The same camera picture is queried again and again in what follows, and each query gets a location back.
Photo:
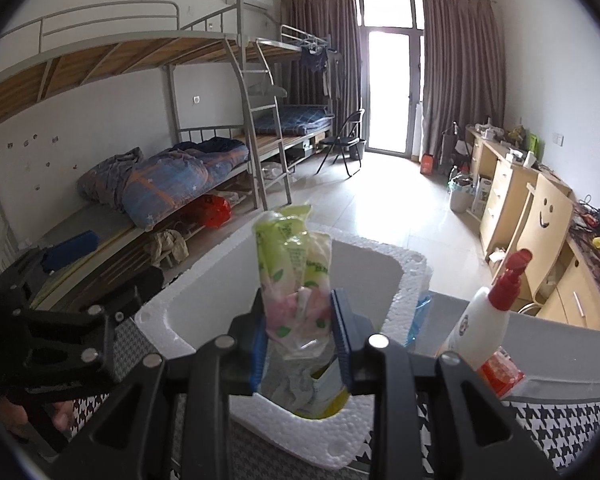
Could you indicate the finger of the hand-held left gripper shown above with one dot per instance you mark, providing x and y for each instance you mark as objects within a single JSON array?
[
  {"x": 135, "y": 290},
  {"x": 70, "y": 250}
]

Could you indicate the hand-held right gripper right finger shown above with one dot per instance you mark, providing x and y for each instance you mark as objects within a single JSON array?
[{"x": 342, "y": 340}]

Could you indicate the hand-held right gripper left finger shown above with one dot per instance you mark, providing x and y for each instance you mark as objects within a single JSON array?
[{"x": 257, "y": 350}]

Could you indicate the white foam box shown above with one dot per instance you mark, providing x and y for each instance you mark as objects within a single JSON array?
[{"x": 205, "y": 310}]

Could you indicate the green tissue packet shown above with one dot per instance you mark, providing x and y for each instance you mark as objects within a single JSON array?
[{"x": 290, "y": 260}]

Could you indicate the person's left hand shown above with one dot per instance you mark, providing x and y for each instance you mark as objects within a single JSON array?
[{"x": 10, "y": 417}]

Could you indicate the beige crumpled cloth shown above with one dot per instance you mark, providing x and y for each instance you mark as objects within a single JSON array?
[{"x": 167, "y": 247}]

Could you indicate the red plastic bag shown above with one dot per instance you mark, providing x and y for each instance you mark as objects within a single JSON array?
[{"x": 212, "y": 212}]

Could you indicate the blue orange quilt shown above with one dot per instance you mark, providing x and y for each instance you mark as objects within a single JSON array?
[{"x": 170, "y": 180}]

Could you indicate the white pump bottle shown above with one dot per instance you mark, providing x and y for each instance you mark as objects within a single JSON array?
[{"x": 479, "y": 320}]

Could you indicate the red snack packet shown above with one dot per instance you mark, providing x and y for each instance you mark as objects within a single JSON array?
[{"x": 499, "y": 377}]

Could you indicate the white bucket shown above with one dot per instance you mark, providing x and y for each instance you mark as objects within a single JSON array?
[{"x": 460, "y": 197}]

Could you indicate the orange bag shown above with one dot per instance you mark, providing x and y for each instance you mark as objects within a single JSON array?
[{"x": 426, "y": 165}]

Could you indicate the large metal bunk bed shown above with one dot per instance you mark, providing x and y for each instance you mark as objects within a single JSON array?
[{"x": 105, "y": 55}]

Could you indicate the metal bunk bed blue mattress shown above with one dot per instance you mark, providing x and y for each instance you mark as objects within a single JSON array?
[{"x": 290, "y": 140}]

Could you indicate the light wooden desk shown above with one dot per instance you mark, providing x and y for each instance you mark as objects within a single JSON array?
[{"x": 499, "y": 195}]

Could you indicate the black folding chair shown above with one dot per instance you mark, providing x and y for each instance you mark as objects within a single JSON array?
[{"x": 352, "y": 125}]

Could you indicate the blue checked mattress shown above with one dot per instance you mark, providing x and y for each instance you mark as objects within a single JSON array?
[{"x": 295, "y": 117}]

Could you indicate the houndstooth tablecloth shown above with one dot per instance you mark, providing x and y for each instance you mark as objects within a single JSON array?
[{"x": 554, "y": 425}]

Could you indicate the wooden smiley chair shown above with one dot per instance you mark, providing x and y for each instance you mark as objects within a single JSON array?
[{"x": 544, "y": 220}]

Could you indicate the glass balcony door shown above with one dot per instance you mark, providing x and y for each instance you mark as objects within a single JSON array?
[{"x": 389, "y": 85}]

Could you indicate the green box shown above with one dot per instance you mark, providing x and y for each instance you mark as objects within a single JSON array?
[{"x": 533, "y": 142}]

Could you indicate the dark hanging clothes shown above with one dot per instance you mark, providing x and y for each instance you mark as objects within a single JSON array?
[{"x": 315, "y": 60}]

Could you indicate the brown curtain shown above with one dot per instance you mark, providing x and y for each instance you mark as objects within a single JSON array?
[
  {"x": 459, "y": 75},
  {"x": 320, "y": 10}
]

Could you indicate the white wall switch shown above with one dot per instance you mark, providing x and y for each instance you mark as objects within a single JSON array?
[{"x": 558, "y": 139}]

